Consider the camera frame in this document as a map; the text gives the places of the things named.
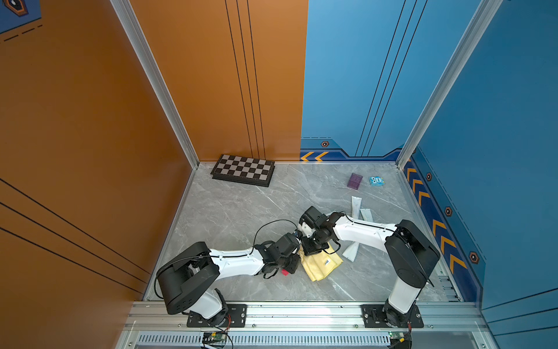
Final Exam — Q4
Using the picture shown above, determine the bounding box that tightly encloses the yellow microfibre cloth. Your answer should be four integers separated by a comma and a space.
299, 246, 343, 282

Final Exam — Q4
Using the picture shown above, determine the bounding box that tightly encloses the purple cap toothpaste tube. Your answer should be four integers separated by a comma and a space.
342, 242, 360, 263

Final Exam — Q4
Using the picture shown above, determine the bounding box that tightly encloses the dark blue cap tube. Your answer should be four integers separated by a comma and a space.
360, 209, 374, 222

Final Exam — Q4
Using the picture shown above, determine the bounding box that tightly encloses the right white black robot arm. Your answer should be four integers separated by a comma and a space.
298, 206, 441, 316

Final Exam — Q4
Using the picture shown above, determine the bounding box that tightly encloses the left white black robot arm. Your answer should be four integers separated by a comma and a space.
156, 233, 300, 326

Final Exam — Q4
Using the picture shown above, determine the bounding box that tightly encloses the purple cube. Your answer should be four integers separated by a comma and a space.
347, 173, 363, 190

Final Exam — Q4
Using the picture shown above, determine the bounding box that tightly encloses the black white chessboard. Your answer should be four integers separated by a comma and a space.
211, 154, 276, 187

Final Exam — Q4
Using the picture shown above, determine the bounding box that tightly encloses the left green circuit board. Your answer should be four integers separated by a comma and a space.
201, 332, 229, 348

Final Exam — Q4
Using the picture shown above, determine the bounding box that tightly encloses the green circuit board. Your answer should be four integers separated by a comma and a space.
201, 332, 229, 348
387, 332, 413, 349

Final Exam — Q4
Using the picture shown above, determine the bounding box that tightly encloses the right green circuit board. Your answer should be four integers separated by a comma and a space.
387, 332, 413, 349

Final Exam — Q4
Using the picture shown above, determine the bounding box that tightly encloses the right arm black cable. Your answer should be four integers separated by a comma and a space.
322, 212, 398, 256

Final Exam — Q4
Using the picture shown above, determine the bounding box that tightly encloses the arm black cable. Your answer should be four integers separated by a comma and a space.
322, 212, 398, 256
251, 219, 299, 254

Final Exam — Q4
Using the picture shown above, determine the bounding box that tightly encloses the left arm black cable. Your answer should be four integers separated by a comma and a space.
251, 219, 299, 254

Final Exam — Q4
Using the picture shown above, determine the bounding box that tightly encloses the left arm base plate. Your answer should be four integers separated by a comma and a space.
187, 303, 248, 329

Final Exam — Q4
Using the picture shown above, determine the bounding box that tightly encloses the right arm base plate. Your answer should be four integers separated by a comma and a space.
360, 303, 424, 329

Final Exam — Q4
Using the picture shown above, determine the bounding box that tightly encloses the aluminium front rail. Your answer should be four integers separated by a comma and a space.
124, 301, 489, 332

